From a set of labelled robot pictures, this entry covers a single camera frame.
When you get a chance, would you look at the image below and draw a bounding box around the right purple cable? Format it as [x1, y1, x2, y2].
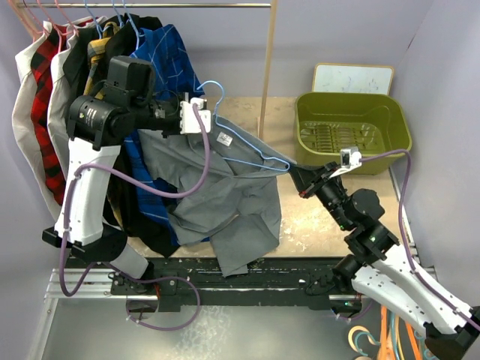
[358, 148, 480, 333]

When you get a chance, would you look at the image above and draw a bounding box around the black dark shirt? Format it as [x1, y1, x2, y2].
[62, 28, 98, 117]

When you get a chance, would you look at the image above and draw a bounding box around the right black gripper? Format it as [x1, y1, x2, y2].
[287, 161, 353, 230]

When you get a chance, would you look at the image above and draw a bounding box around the wooden clothes rack frame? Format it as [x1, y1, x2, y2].
[7, 0, 279, 131]

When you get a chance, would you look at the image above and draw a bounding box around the metal clothes rail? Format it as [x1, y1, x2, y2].
[16, 2, 272, 9]

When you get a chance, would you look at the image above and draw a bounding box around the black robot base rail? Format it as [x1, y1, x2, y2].
[76, 257, 368, 317]

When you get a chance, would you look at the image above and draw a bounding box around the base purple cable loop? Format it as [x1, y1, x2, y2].
[125, 272, 203, 331]

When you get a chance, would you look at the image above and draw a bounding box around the yellow hanger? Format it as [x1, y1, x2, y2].
[394, 316, 405, 360]

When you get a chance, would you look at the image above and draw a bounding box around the small whiteboard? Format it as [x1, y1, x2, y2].
[312, 63, 395, 95]

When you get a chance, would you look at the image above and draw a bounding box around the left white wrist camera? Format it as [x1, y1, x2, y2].
[179, 97, 212, 134]

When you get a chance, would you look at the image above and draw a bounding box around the yellow plaid shirt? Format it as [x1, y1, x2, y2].
[83, 21, 123, 229]

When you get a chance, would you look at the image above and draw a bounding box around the olive green plastic bin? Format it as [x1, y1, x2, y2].
[293, 92, 412, 166]

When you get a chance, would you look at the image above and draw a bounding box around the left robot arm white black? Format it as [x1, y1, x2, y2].
[42, 55, 181, 294]

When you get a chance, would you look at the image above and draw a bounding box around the light blue hanger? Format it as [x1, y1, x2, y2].
[196, 79, 290, 173]

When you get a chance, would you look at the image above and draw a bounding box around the grey shirt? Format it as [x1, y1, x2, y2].
[138, 117, 292, 277]

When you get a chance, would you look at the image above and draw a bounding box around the blue plaid shirt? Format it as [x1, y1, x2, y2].
[124, 24, 204, 247]

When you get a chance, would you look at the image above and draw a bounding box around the pink hanger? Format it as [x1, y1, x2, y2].
[7, 0, 78, 41]

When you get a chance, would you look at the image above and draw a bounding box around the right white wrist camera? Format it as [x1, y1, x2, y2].
[331, 146, 362, 178]

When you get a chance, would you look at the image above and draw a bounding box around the beige shirt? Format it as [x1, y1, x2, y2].
[12, 33, 61, 221]

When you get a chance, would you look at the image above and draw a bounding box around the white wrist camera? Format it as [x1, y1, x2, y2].
[179, 97, 212, 134]
[331, 146, 362, 178]

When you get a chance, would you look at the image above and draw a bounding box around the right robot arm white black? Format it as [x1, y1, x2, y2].
[289, 162, 479, 359]

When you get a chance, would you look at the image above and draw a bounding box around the red plaid shirt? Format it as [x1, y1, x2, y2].
[31, 30, 66, 206]

